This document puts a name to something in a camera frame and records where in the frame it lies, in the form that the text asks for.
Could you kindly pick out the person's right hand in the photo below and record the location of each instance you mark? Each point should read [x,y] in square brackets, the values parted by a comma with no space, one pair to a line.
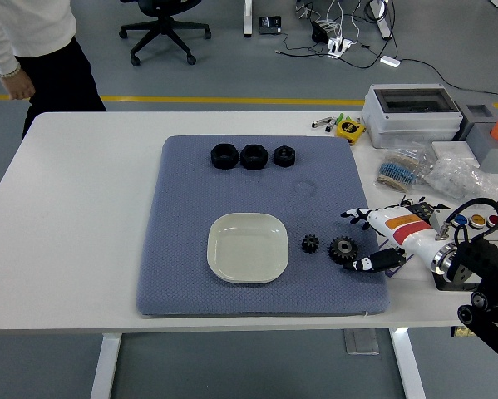
[21,85]

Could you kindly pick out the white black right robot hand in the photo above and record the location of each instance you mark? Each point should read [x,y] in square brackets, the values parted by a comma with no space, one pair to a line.
[398,228]

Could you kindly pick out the large black gear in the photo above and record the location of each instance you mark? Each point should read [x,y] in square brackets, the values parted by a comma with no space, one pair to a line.
[336,253]

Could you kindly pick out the small black gear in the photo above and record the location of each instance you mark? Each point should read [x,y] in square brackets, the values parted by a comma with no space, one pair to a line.
[310,245]

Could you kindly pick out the white square plate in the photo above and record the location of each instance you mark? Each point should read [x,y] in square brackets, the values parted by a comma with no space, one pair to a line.
[248,249]

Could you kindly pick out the white flat box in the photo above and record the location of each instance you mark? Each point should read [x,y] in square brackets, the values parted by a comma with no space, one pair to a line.
[452,149]

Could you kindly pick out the small black hex nut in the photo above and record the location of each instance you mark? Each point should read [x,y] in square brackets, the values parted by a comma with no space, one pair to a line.
[279,161]

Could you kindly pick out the large black hex nut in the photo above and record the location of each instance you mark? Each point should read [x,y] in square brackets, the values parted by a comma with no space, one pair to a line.
[248,163]
[219,161]

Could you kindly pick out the black digital display module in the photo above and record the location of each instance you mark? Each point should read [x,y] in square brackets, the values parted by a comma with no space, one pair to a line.
[419,209]

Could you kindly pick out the bag of resistors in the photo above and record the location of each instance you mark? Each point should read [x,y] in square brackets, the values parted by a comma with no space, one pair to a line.
[398,170]

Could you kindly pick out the person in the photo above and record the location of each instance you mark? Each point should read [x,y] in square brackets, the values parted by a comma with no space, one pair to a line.
[24,25]

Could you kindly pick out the grey push-button control panel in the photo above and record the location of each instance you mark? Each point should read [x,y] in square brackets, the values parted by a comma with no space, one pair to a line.
[477,220]

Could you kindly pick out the clear plastic parts bag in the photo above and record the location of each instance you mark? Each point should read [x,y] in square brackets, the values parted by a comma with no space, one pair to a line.
[460,178]

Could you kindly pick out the yellow tape measure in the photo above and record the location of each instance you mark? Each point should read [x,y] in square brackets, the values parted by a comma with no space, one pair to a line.
[348,129]

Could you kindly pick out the grey floor plate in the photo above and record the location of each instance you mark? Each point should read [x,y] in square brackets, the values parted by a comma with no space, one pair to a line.
[361,341]

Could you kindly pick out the dark grey recessed block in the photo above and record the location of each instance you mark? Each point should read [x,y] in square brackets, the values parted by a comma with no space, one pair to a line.
[466,129]

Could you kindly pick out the black white marker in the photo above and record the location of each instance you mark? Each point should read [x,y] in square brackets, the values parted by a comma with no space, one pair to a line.
[331,126]

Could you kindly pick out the silver black marker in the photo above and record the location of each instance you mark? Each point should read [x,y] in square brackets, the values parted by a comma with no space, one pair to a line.
[322,122]

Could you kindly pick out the white table leg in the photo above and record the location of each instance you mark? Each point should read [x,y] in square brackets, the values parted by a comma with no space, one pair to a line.
[408,365]
[105,365]

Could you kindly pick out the black office chair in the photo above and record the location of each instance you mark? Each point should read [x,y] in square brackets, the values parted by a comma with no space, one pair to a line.
[165,25]

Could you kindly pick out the white power adapter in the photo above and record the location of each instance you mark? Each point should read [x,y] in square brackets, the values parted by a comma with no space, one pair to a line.
[390,61]

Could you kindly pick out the white power strip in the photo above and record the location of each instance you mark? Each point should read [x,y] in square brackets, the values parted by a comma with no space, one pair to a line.
[339,45]

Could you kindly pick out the blue-grey quilted mat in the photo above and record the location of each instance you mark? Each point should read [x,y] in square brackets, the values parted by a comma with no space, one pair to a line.
[190,249]

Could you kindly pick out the black power adapter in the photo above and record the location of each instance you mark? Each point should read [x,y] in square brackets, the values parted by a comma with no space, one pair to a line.
[318,32]

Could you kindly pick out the black desk phone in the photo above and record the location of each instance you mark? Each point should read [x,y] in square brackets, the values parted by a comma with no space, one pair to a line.
[270,24]

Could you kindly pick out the grey electrical enclosure box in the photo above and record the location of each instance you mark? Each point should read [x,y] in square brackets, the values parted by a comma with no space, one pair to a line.
[398,124]

